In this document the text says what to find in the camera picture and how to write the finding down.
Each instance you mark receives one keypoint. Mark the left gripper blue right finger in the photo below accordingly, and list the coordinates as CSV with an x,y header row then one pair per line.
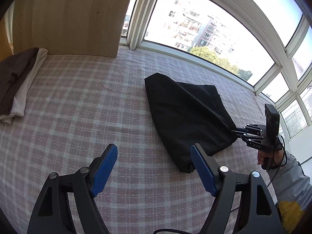
x,y
256,213

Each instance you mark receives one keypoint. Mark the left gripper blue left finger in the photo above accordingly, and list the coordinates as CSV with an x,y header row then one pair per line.
x,y
51,213

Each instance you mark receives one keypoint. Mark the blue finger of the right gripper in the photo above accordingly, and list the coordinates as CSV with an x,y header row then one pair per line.
x,y
250,128
247,135

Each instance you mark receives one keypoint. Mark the black pants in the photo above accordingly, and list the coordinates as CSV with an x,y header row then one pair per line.
x,y
185,114

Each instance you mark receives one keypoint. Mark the grey sleeved right forearm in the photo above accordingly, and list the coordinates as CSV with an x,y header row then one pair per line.
x,y
293,191

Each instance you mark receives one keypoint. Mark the person's right hand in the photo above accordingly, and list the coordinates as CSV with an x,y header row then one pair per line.
x,y
276,157

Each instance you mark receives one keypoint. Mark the folded cream knit garment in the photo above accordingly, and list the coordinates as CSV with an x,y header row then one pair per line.
x,y
20,98

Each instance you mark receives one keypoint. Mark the pink plaid table cloth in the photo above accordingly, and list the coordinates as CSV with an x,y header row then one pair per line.
x,y
77,105

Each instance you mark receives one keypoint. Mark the folded dark brown garment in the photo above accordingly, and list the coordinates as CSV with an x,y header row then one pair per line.
x,y
14,70

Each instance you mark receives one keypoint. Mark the knotty pine plank board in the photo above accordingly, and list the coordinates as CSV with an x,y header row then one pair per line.
x,y
5,48

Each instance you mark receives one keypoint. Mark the large light wooden board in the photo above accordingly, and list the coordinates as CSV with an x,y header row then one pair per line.
x,y
86,27

